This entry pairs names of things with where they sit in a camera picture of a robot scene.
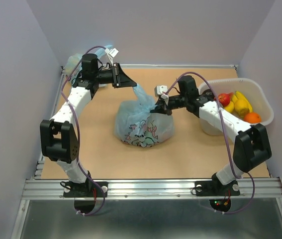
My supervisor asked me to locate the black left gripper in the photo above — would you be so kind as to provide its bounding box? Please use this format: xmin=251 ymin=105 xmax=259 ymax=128
xmin=94 ymin=63 xmax=137 ymax=89

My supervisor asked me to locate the light blue printed plastic bag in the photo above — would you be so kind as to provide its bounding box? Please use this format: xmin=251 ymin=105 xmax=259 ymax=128
xmin=114 ymin=85 xmax=175 ymax=147

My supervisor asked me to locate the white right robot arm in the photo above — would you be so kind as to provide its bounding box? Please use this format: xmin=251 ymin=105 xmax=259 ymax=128
xmin=151 ymin=73 xmax=272 ymax=194

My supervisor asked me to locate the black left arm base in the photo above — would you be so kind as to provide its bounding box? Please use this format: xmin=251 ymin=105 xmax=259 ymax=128
xmin=60 ymin=172 xmax=108 ymax=217

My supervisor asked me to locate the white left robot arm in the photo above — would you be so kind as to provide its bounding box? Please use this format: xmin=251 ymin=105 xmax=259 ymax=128
xmin=40 ymin=53 xmax=137 ymax=196

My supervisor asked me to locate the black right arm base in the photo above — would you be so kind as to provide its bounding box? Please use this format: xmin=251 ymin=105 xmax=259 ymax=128
xmin=191 ymin=174 xmax=240 ymax=213

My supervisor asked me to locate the tied blue bag of fruit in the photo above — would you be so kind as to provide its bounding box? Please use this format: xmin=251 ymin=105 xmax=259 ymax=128
xmin=63 ymin=45 xmax=114 ymax=86

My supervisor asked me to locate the dark brown avocado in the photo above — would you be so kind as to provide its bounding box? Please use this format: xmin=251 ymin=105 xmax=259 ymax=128
xmin=202 ymin=89 xmax=215 ymax=99

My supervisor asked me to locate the red strawberry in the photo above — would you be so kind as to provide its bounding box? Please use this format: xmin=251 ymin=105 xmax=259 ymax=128
xmin=218 ymin=92 xmax=233 ymax=107

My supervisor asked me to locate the yellow banana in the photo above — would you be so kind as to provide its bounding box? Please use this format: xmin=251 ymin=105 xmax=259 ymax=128
xmin=224 ymin=91 xmax=253 ymax=116

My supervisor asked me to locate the orange fruit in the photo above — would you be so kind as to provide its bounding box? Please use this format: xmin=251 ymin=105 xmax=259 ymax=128
xmin=243 ymin=112 xmax=262 ymax=123

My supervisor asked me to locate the white plastic basket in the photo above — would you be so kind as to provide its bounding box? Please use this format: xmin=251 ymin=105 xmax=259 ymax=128
xmin=199 ymin=78 xmax=274 ymax=139

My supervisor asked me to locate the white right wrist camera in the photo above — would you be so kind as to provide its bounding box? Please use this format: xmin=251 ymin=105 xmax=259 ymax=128
xmin=154 ymin=85 xmax=169 ymax=100

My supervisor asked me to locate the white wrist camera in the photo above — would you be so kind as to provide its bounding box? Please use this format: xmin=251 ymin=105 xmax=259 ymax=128
xmin=154 ymin=85 xmax=169 ymax=100
xmin=104 ymin=48 xmax=119 ymax=65

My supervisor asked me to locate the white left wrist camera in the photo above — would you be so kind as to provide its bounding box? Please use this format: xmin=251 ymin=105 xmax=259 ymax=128
xmin=104 ymin=48 xmax=119 ymax=65

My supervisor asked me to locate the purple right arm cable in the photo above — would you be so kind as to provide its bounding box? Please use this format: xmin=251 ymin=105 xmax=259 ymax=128
xmin=167 ymin=72 xmax=256 ymax=215

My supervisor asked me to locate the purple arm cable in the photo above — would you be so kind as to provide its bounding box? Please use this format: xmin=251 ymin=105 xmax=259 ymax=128
xmin=167 ymin=72 xmax=256 ymax=215
xmin=60 ymin=46 xmax=106 ymax=217

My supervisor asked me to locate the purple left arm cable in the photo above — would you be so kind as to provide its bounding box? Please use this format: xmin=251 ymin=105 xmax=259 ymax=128
xmin=60 ymin=46 xmax=106 ymax=217

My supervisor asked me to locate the aluminium front rail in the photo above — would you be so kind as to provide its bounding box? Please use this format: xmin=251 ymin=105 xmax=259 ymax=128
xmin=21 ymin=178 xmax=282 ymax=200

